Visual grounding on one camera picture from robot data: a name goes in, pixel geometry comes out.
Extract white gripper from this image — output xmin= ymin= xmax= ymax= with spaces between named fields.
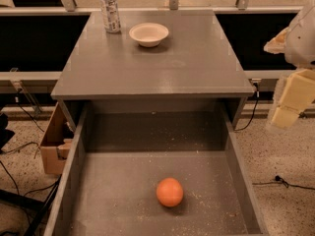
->
xmin=264 ymin=0 xmax=315 ymax=129

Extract orange fruit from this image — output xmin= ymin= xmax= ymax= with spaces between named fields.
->
xmin=156 ymin=178 xmax=184 ymax=207

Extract grey cabinet counter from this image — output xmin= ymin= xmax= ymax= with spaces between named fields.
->
xmin=50 ymin=9 xmax=256 ymax=131

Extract open grey top drawer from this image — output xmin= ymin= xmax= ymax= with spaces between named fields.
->
xmin=44 ymin=102 xmax=268 ymax=236

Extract white paper bowl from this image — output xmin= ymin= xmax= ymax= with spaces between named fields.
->
xmin=129 ymin=23 xmax=169 ymax=47

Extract silver drink can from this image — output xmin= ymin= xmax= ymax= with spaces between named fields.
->
xmin=99 ymin=0 xmax=121 ymax=33

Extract cardboard box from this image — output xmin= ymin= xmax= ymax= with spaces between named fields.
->
xmin=40 ymin=104 xmax=74 ymax=175

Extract black cable behind cabinet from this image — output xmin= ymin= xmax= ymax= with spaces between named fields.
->
xmin=234 ymin=81 xmax=261 ymax=132

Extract black cable right floor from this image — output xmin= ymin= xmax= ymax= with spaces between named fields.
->
xmin=252 ymin=175 xmax=315 ymax=192

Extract metal railing frame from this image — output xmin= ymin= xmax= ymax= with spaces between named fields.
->
xmin=0 ymin=0 xmax=315 ymax=95

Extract black cables left floor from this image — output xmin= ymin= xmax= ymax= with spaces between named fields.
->
xmin=0 ymin=96 xmax=62 ymax=236

